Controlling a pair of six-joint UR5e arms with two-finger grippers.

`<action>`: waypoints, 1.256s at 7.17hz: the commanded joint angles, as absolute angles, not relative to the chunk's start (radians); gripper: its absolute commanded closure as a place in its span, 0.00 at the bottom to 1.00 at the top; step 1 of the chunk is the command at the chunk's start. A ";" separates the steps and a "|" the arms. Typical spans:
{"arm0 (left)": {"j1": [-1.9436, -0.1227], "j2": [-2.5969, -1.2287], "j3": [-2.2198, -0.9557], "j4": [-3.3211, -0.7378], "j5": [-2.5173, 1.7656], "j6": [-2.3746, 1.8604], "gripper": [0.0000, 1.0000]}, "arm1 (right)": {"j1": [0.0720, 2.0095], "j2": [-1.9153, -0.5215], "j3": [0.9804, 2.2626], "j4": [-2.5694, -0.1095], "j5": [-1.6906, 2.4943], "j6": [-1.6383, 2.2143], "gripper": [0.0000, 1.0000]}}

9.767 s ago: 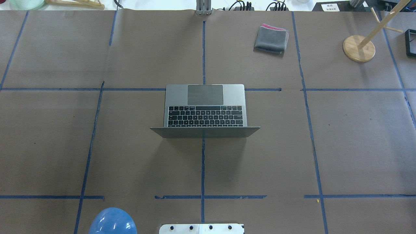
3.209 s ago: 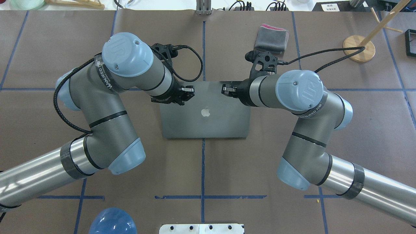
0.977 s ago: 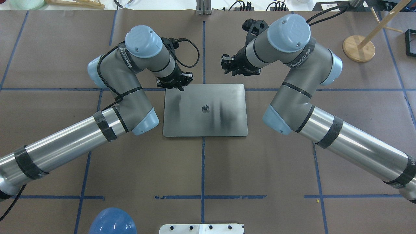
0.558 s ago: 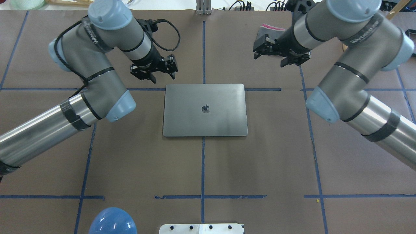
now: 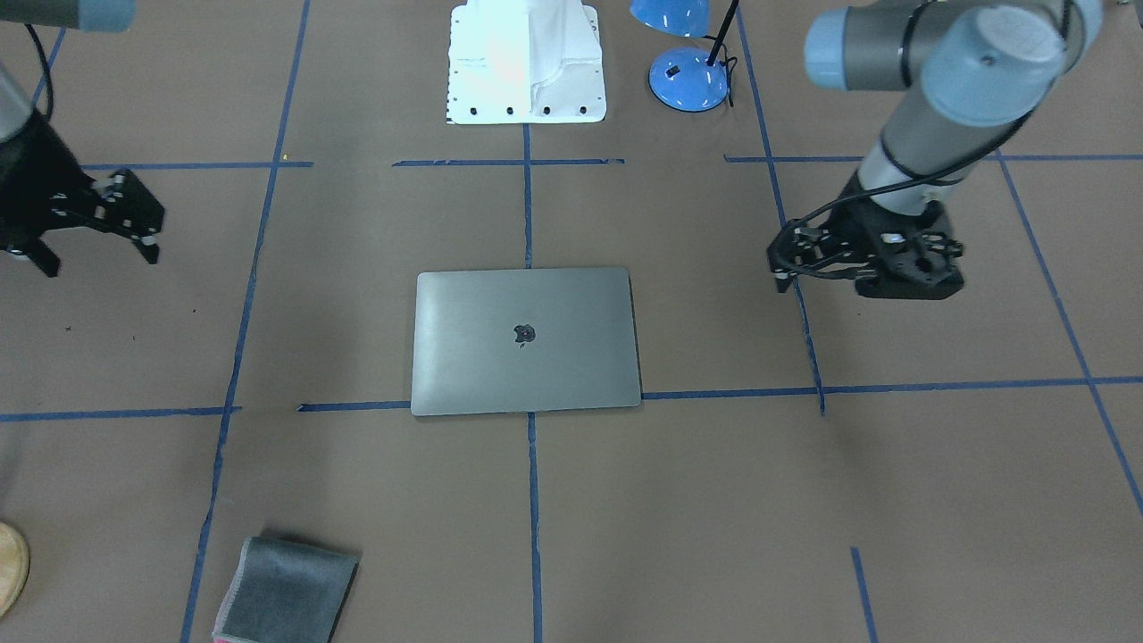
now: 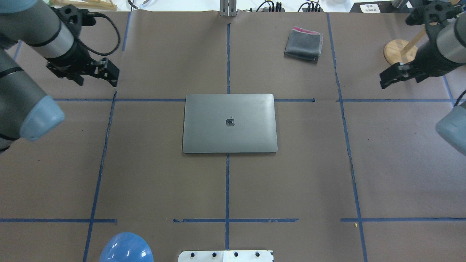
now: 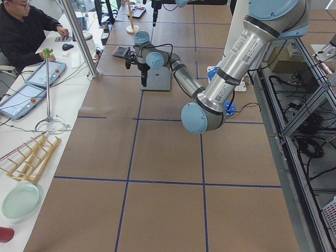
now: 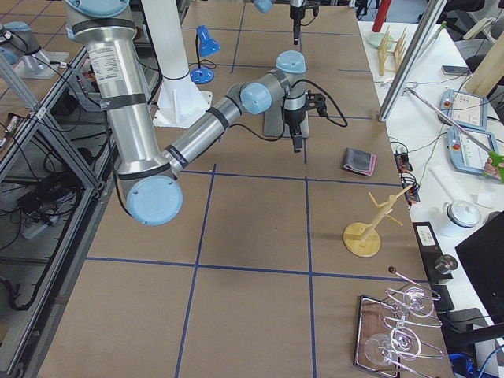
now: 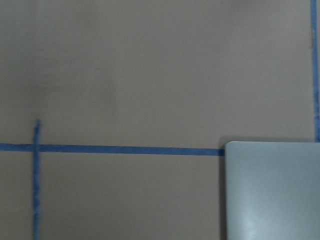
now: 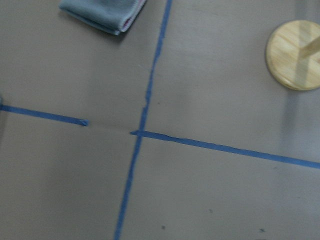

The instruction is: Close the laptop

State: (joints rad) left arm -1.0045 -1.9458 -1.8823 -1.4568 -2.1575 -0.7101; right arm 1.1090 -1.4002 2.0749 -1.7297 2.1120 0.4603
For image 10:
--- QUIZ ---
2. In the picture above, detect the grey folded cloth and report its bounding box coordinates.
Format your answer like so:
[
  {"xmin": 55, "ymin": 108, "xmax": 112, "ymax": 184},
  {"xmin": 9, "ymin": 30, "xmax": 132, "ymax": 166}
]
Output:
[{"xmin": 58, "ymin": 0, "xmax": 146, "ymax": 36}]

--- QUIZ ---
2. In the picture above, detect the wooden mug tree stand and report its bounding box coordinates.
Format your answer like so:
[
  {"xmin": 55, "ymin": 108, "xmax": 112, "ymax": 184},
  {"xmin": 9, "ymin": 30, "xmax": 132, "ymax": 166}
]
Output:
[{"xmin": 265, "ymin": 20, "xmax": 320, "ymax": 91}]

